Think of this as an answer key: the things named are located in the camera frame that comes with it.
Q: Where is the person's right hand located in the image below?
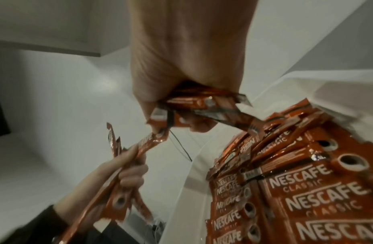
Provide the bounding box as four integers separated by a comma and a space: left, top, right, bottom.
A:
127, 0, 260, 134

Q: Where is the person's left hand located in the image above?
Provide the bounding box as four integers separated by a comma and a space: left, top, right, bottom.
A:
53, 144, 150, 230

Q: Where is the bunch of Nescafe sachets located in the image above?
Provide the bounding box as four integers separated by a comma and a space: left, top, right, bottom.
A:
50, 123, 170, 244

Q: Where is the white plastic tray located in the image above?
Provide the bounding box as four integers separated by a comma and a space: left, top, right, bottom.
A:
162, 69, 373, 244

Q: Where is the pile of red Nescafe sachets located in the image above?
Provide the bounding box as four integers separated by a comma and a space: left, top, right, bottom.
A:
204, 98, 373, 244

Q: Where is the black power cable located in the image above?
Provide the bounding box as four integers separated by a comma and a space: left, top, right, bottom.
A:
169, 129, 193, 163

